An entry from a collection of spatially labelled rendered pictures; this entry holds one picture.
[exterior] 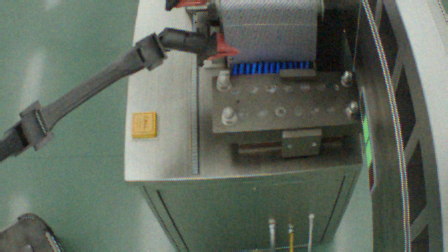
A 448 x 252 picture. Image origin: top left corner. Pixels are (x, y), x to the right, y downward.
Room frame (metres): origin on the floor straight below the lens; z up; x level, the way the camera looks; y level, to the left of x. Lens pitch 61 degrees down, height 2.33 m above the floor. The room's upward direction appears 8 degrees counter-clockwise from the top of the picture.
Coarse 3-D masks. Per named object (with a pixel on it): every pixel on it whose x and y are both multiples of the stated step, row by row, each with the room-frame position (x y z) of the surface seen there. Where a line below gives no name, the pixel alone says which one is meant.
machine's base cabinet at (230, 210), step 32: (160, 192) 0.65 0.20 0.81; (192, 192) 0.64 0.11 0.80; (224, 192) 0.64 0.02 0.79; (256, 192) 0.63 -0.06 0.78; (288, 192) 0.62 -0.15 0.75; (320, 192) 0.61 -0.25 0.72; (352, 192) 0.60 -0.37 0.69; (160, 224) 0.65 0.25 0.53; (192, 224) 0.65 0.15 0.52; (224, 224) 0.64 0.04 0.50; (256, 224) 0.63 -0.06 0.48; (288, 224) 0.62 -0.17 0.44; (320, 224) 0.61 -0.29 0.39
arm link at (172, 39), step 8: (160, 32) 0.93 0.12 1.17; (168, 32) 0.89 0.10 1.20; (176, 32) 0.90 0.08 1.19; (184, 32) 0.90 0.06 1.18; (160, 40) 0.90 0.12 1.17; (168, 40) 0.88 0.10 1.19; (176, 40) 0.88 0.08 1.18; (184, 40) 0.88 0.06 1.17; (168, 48) 0.87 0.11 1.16; (176, 48) 0.87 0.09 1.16
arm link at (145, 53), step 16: (144, 48) 0.85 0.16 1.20; (112, 64) 0.81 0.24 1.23; (128, 64) 0.81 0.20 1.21; (144, 64) 0.81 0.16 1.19; (96, 80) 0.76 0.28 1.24; (112, 80) 0.77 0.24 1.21; (64, 96) 0.72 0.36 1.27; (80, 96) 0.72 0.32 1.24; (48, 112) 0.68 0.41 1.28; (64, 112) 0.69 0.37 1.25; (48, 128) 0.64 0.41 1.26
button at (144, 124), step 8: (136, 112) 0.85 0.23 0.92; (144, 112) 0.84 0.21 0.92; (152, 112) 0.84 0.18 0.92; (136, 120) 0.82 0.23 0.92; (144, 120) 0.82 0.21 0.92; (152, 120) 0.81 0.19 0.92; (136, 128) 0.80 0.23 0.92; (144, 128) 0.79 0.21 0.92; (152, 128) 0.79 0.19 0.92; (136, 136) 0.78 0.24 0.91; (144, 136) 0.78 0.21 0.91; (152, 136) 0.77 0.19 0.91
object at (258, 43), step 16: (224, 32) 0.88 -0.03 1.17; (240, 32) 0.88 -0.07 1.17; (256, 32) 0.88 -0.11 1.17; (272, 32) 0.87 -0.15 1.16; (288, 32) 0.87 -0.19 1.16; (304, 32) 0.87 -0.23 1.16; (240, 48) 0.88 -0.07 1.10; (256, 48) 0.88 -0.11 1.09; (272, 48) 0.87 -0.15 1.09; (288, 48) 0.87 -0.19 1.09; (304, 48) 0.87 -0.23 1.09
